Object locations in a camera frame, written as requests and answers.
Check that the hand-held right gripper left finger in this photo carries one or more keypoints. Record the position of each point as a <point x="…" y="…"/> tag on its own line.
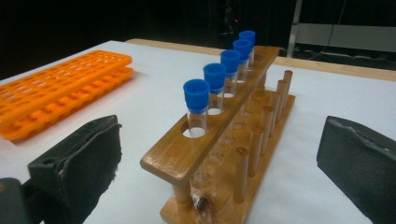
<point x="81" y="161"/>

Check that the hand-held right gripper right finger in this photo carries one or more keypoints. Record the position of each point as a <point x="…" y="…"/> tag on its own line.
<point x="361" y="161"/>

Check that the orange plastic test tube rack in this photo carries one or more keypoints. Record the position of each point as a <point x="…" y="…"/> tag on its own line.
<point x="62" y="87"/>

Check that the wooden test tube rack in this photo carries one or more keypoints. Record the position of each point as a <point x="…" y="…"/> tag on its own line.
<point x="174" y="155"/>

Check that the blue-capped glass test tube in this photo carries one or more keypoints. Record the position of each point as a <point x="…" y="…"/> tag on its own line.
<point x="214" y="76"/>
<point x="230" y="60"/>
<point x="247" y="35"/>
<point x="196" y="93"/>
<point x="242" y="48"/>

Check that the white table mat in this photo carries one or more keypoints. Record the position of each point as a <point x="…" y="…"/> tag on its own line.
<point x="149" y="93"/>

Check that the grey metal stand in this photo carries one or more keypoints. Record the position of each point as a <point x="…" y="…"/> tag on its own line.
<point x="342" y="37"/>

